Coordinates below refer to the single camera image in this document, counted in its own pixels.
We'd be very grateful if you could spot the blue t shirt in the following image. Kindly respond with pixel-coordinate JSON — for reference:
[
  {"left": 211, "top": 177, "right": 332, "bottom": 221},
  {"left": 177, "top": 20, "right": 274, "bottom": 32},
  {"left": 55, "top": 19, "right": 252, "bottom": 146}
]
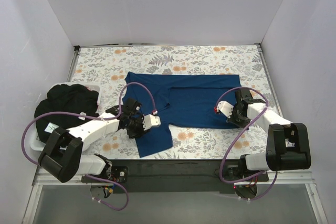
[{"left": 122, "top": 72, "right": 240, "bottom": 157}]

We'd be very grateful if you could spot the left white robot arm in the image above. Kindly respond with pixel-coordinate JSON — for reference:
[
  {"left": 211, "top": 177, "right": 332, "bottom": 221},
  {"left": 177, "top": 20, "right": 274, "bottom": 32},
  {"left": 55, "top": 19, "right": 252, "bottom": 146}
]
[{"left": 38, "top": 99, "right": 161, "bottom": 183}]

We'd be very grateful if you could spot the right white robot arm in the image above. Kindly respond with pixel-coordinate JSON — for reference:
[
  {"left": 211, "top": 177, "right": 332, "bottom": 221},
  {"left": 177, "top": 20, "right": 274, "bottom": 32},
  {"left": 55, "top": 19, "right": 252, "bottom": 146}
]
[{"left": 217, "top": 88, "right": 311, "bottom": 181}]

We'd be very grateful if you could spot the floral table cloth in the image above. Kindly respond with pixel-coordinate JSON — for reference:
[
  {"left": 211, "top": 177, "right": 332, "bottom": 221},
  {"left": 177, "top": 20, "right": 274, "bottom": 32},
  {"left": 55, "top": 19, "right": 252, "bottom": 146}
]
[{"left": 69, "top": 45, "right": 278, "bottom": 159}]

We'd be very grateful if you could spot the black t shirt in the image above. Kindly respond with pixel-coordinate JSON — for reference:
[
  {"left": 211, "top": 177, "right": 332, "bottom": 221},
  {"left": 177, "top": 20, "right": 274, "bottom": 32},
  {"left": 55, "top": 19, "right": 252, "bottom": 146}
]
[{"left": 34, "top": 83, "right": 102, "bottom": 141}]

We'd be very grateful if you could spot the white paper label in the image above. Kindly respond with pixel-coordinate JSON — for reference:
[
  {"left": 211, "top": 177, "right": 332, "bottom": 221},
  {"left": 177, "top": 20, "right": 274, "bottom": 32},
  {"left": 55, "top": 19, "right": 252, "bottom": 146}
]
[{"left": 44, "top": 122, "right": 59, "bottom": 133}]

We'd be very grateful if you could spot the white plastic basket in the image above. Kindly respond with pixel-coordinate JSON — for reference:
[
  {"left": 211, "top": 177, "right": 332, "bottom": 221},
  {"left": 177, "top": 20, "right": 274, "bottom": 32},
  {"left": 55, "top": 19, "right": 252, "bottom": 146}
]
[{"left": 29, "top": 82, "right": 102, "bottom": 153}]

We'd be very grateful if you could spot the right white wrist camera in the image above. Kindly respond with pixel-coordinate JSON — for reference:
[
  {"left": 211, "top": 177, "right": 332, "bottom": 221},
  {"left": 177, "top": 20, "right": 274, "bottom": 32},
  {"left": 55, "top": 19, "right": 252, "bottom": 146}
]
[{"left": 215, "top": 101, "right": 234, "bottom": 118}]

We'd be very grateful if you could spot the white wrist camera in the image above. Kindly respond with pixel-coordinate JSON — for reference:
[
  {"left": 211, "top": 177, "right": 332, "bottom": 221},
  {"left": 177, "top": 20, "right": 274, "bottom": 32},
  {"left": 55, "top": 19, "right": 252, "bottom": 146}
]
[
  {"left": 215, "top": 101, "right": 234, "bottom": 118},
  {"left": 142, "top": 114, "right": 161, "bottom": 131}
]

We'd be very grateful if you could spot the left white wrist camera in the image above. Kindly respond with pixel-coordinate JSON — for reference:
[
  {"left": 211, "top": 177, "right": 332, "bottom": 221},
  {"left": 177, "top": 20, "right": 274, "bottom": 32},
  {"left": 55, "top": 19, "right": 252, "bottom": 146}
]
[{"left": 142, "top": 114, "right": 161, "bottom": 131}]

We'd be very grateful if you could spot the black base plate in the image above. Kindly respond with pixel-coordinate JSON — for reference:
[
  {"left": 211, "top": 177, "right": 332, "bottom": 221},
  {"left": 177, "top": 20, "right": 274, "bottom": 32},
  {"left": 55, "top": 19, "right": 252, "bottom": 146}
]
[{"left": 81, "top": 158, "right": 270, "bottom": 195}]

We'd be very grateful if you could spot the aluminium frame rail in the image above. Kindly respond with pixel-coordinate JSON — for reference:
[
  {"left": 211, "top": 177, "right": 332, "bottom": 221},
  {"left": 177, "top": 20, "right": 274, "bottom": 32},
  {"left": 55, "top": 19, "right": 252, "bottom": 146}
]
[{"left": 23, "top": 172, "right": 328, "bottom": 223}]

